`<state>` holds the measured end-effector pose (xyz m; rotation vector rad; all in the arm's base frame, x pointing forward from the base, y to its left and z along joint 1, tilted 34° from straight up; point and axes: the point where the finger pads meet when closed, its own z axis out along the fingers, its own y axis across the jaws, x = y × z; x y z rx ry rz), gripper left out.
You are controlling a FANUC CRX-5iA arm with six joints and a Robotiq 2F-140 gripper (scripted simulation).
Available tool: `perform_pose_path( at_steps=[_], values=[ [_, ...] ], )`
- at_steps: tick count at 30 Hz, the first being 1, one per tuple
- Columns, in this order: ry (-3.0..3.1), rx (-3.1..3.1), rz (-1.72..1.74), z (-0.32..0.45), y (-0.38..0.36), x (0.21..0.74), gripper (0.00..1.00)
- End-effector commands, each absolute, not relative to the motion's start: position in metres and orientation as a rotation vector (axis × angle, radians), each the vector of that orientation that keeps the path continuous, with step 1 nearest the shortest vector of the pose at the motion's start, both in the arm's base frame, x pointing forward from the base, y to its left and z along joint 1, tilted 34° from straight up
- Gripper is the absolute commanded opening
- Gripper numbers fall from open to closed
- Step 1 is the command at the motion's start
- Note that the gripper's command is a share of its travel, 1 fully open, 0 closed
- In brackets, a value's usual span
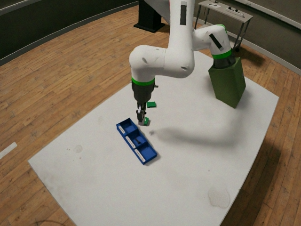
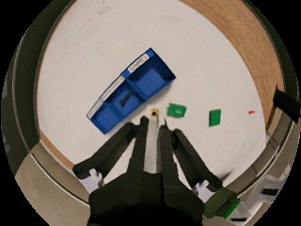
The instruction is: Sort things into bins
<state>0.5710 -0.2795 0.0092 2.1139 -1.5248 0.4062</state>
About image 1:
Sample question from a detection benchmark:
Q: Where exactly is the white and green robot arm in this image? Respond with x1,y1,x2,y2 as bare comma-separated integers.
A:
129,0,236,95

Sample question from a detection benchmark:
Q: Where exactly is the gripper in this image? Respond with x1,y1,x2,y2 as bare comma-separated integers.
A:
134,93,151,126

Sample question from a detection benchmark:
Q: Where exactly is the blue three-compartment tray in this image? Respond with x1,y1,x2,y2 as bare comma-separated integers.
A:
116,118,157,165

